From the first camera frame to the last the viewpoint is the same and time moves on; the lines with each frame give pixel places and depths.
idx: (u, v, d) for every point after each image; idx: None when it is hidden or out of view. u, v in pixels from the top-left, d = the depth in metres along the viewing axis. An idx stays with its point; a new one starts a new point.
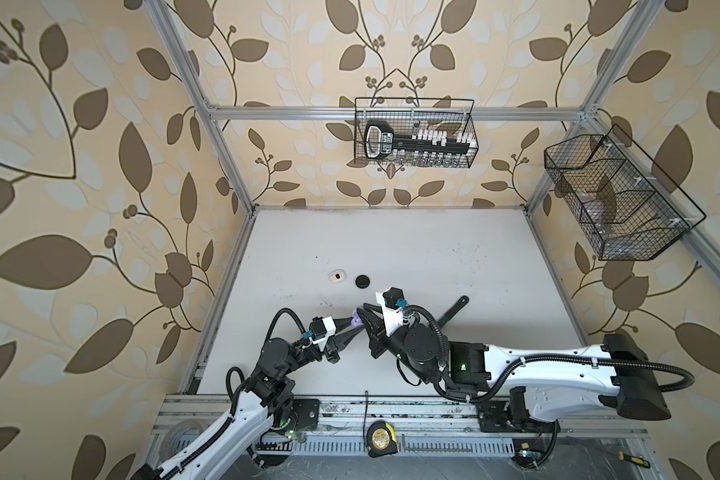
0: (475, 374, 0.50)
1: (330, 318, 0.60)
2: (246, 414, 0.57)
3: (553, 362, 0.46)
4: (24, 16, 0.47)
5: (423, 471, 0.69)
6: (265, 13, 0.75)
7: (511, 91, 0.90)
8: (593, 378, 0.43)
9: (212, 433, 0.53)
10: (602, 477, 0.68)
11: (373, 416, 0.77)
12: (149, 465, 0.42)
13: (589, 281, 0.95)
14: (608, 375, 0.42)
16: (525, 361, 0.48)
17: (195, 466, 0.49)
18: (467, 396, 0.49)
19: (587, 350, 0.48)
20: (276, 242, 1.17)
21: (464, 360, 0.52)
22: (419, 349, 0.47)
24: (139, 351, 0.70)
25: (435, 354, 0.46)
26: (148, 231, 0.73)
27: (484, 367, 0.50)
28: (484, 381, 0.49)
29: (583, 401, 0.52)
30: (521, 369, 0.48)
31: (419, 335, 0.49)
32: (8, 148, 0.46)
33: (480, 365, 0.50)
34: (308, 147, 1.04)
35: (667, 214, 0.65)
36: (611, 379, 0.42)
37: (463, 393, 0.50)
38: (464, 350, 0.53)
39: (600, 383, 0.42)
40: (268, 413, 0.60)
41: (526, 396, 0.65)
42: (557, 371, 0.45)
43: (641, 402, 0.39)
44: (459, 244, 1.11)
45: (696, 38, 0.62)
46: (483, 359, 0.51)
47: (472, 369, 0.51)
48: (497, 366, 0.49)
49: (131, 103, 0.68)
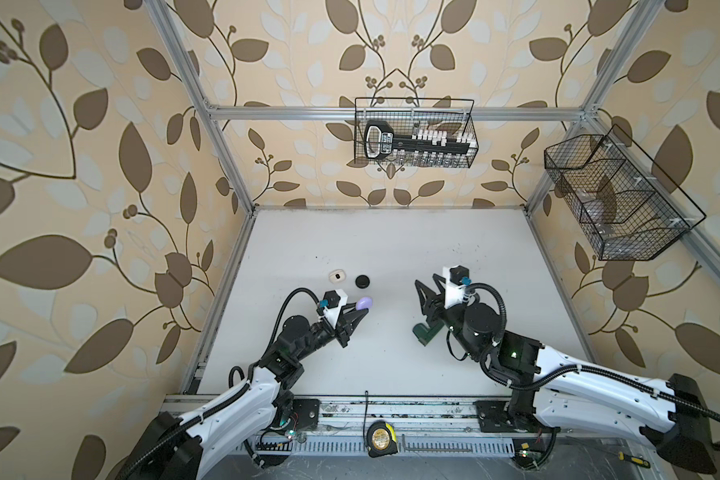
0: (524, 364, 0.52)
1: (344, 292, 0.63)
2: (262, 385, 0.58)
3: (610, 379, 0.47)
4: (24, 16, 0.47)
5: (423, 471, 0.69)
6: (265, 13, 0.75)
7: (511, 91, 0.90)
8: (648, 406, 0.44)
9: (229, 396, 0.53)
10: (602, 477, 0.68)
11: (373, 416, 0.77)
12: (168, 414, 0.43)
13: (589, 281, 0.95)
14: (666, 409, 0.43)
16: (580, 370, 0.49)
17: (214, 422, 0.48)
18: (508, 380, 0.52)
19: (650, 380, 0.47)
20: (276, 242, 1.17)
21: (515, 348, 0.55)
22: (477, 320, 0.51)
24: (139, 351, 0.70)
25: (492, 331, 0.50)
26: (148, 231, 0.73)
27: (535, 361, 0.52)
28: (530, 374, 0.51)
29: (614, 425, 0.52)
30: (573, 375, 0.49)
31: (481, 309, 0.53)
32: (9, 149, 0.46)
33: (532, 358, 0.53)
34: (308, 147, 1.04)
35: (667, 214, 0.65)
36: (668, 414, 0.42)
37: (505, 376, 0.53)
38: (519, 341, 0.56)
39: (654, 414, 0.43)
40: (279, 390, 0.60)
41: (538, 395, 0.65)
42: (612, 387, 0.47)
43: (689, 442, 0.40)
44: (459, 244, 1.11)
45: (696, 39, 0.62)
46: (535, 355, 0.53)
47: (522, 359, 0.53)
48: (546, 363, 0.52)
49: (131, 103, 0.68)
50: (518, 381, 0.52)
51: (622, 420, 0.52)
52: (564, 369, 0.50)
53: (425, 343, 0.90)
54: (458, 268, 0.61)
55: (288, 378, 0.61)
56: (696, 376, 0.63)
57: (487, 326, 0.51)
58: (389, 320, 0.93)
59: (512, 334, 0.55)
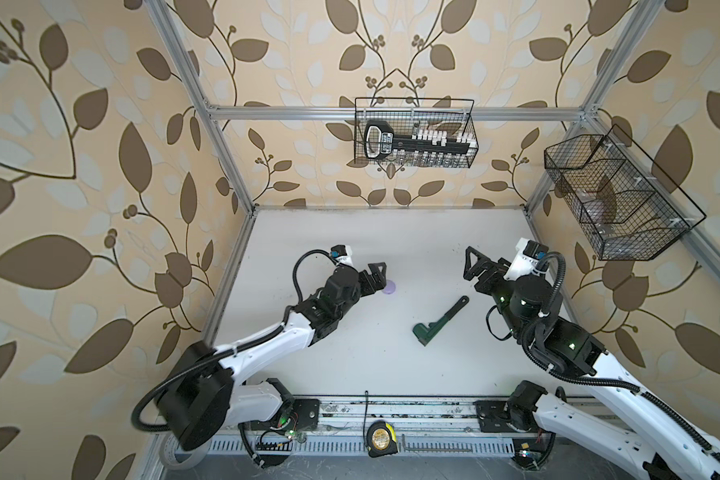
0: (579, 358, 0.46)
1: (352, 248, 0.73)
2: (296, 329, 0.55)
3: (664, 414, 0.43)
4: (23, 16, 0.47)
5: (423, 471, 0.69)
6: (265, 13, 0.75)
7: (510, 91, 0.90)
8: (692, 457, 0.40)
9: (264, 335, 0.52)
10: (602, 477, 0.68)
11: (372, 416, 0.77)
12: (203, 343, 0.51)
13: (589, 281, 0.95)
14: (713, 469, 0.39)
16: (638, 391, 0.44)
17: (247, 357, 0.47)
18: (550, 365, 0.48)
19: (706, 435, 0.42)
20: (276, 241, 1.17)
21: (572, 339, 0.48)
22: (530, 290, 0.48)
24: (139, 351, 0.70)
25: (542, 300, 0.46)
26: (148, 231, 0.73)
27: (593, 362, 0.46)
28: (582, 369, 0.46)
29: (616, 450, 0.52)
30: (627, 394, 0.44)
31: (534, 282, 0.49)
32: (9, 148, 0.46)
33: (589, 355, 0.47)
34: (308, 147, 1.04)
35: (667, 214, 0.65)
36: (712, 473, 0.39)
37: (547, 359, 0.48)
38: (577, 332, 0.49)
39: (695, 465, 0.40)
40: (313, 337, 0.58)
41: (543, 398, 0.65)
42: (662, 421, 0.42)
43: None
44: (459, 244, 1.11)
45: (696, 39, 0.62)
46: (593, 358, 0.47)
47: (578, 353, 0.47)
48: (604, 370, 0.46)
49: (131, 102, 0.68)
50: (560, 369, 0.47)
51: (626, 448, 0.51)
52: (621, 384, 0.45)
53: (425, 343, 0.90)
54: (535, 243, 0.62)
55: (327, 324, 0.60)
56: (697, 376, 0.63)
57: (537, 294, 0.47)
58: (390, 320, 0.93)
59: (569, 324, 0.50)
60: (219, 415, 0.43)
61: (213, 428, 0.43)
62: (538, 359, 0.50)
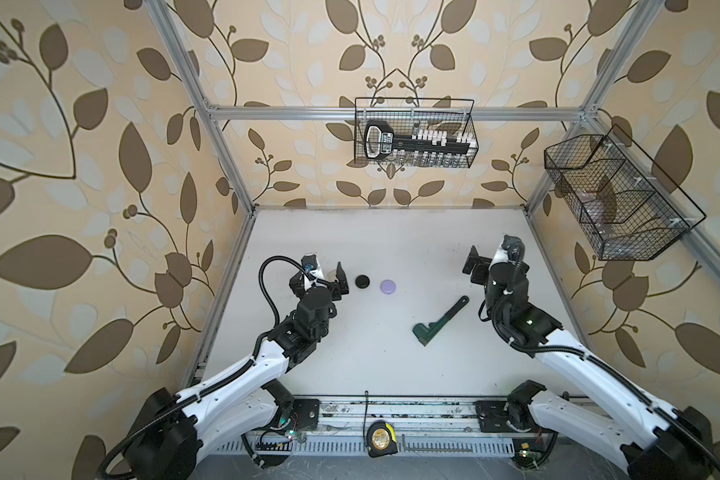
0: (536, 332, 0.54)
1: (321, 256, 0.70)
2: (268, 360, 0.54)
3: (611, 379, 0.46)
4: (24, 16, 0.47)
5: (423, 471, 0.69)
6: (265, 13, 0.75)
7: (511, 91, 0.90)
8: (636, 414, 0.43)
9: (232, 372, 0.50)
10: (602, 477, 0.68)
11: (372, 416, 0.77)
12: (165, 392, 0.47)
13: (589, 281, 0.95)
14: (654, 425, 0.41)
16: (585, 357, 0.50)
17: (213, 400, 0.46)
18: (512, 339, 0.56)
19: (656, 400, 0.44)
20: (276, 241, 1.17)
21: (535, 317, 0.57)
22: (499, 271, 0.57)
24: (139, 351, 0.70)
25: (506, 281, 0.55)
26: (148, 231, 0.73)
27: (548, 334, 0.54)
28: (537, 343, 0.53)
29: (599, 436, 0.51)
30: (576, 360, 0.50)
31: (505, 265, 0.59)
32: (9, 149, 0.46)
33: (546, 330, 0.54)
34: (308, 147, 1.04)
35: (667, 214, 0.65)
36: (653, 429, 0.41)
37: (509, 333, 0.56)
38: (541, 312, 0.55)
39: (639, 423, 0.42)
40: (288, 364, 0.56)
41: (539, 394, 0.66)
42: (609, 384, 0.46)
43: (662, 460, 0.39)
44: (459, 244, 1.11)
45: (696, 38, 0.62)
46: (550, 330, 0.54)
47: (536, 328, 0.55)
48: (558, 340, 0.53)
49: (131, 102, 0.68)
50: (521, 343, 0.55)
51: (609, 434, 0.51)
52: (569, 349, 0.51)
53: (425, 343, 0.90)
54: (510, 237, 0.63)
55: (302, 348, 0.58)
56: (697, 376, 0.63)
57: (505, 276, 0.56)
58: (390, 320, 0.93)
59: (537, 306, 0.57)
60: (189, 460, 0.42)
61: (181, 477, 0.43)
62: (504, 333, 0.59)
